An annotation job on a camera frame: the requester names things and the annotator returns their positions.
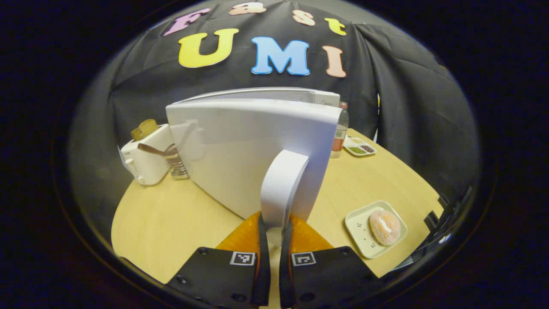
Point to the speckled square plate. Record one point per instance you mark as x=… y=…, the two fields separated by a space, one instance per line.
x=358 y=227

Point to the toast slice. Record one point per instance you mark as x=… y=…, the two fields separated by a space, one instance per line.
x=146 y=128

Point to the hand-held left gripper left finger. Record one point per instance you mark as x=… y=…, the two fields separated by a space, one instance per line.
x=261 y=257

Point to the black backdrop cloth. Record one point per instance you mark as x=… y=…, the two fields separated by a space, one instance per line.
x=407 y=107

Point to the crumb-coated cream doughnut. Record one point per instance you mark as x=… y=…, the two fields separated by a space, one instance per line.
x=385 y=227

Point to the clear bottle with red label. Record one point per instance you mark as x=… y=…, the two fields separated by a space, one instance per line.
x=340 y=133

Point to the black metal frame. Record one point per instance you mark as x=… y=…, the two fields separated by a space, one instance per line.
x=433 y=219

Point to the white microwave oven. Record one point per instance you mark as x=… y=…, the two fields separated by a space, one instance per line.
x=240 y=150

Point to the divided condiment dish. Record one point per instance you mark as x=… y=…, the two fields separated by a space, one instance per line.
x=359 y=146

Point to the white toaster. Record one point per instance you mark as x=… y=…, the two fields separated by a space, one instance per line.
x=146 y=163

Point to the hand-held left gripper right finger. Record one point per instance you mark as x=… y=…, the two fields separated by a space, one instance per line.
x=286 y=266

